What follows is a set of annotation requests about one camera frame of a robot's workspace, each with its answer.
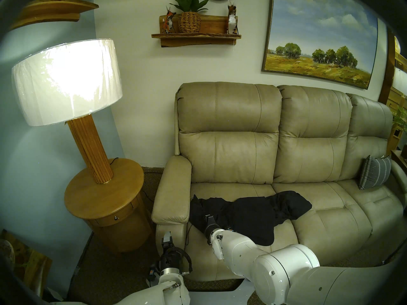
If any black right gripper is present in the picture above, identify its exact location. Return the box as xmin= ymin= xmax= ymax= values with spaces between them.
xmin=203 ymin=214 xmax=220 ymax=244

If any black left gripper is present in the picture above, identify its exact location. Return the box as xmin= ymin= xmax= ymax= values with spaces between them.
xmin=159 ymin=231 xmax=182 ymax=270

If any black jacket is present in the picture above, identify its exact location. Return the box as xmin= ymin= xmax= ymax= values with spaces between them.
xmin=190 ymin=191 xmax=313 ymax=247

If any beige leather sofa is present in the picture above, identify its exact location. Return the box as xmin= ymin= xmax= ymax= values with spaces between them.
xmin=151 ymin=81 xmax=407 ymax=282

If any round wooden side table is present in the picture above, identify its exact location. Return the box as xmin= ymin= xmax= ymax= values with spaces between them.
xmin=64 ymin=158 xmax=153 ymax=253

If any framed picture on floor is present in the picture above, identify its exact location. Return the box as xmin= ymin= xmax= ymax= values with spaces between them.
xmin=0 ymin=230 xmax=53 ymax=289

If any white round ornament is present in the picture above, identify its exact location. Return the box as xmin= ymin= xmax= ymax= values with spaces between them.
xmin=0 ymin=239 xmax=15 ymax=270

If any grey striped throw pillow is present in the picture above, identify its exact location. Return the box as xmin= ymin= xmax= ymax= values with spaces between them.
xmin=359 ymin=155 xmax=392 ymax=190

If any black tripod stand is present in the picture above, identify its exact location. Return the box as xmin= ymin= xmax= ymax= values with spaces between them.
xmin=378 ymin=241 xmax=407 ymax=267

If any white shade wooden table lamp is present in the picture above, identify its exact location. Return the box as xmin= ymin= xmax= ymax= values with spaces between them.
xmin=12 ymin=38 xmax=123 ymax=184

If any live edge wooden shelf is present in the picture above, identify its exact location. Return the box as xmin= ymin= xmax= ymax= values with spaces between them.
xmin=151 ymin=15 xmax=242 ymax=48

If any green plant in wicker pot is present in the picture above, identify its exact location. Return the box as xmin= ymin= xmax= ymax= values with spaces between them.
xmin=169 ymin=0 xmax=209 ymax=33

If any white cat figurine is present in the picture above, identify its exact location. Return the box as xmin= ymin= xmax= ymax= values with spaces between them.
xmin=227 ymin=0 xmax=239 ymax=35

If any small dark wooden table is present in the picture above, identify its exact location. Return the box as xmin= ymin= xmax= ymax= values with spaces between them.
xmin=390 ymin=150 xmax=407 ymax=175

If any orange fox figurine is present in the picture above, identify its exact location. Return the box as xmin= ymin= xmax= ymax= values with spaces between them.
xmin=162 ymin=6 xmax=176 ymax=34

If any leafy green houseplant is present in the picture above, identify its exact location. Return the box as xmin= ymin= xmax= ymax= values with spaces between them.
xmin=392 ymin=107 xmax=407 ymax=132

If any framed landscape painting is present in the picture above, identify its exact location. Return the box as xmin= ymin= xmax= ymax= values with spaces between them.
xmin=261 ymin=0 xmax=379 ymax=90

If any light wooden cabinet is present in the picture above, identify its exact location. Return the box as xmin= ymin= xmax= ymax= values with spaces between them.
xmin=386 ymin=52 xmax=407 ymax=155

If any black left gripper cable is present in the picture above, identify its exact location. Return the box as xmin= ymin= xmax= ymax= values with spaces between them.
xmin=173 ymin=247 xmax=193 ymax=275

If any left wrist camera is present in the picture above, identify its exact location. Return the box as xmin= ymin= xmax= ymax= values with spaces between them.
xmin=146 ymin=262 xmax=161 ymax=282

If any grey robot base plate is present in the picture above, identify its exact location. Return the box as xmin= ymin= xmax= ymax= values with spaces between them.
xmin=190 ymin=277 xmax=255 ymax=305

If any dark wooden frame post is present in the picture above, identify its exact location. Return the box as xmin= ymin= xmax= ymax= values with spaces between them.
xmin=378 ymin=28 xmax=396 ymax=105

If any curved wooden wall shelf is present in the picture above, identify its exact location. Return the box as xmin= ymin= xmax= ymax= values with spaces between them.
xmin=11 ymin=0 xmax=99 ymax=31

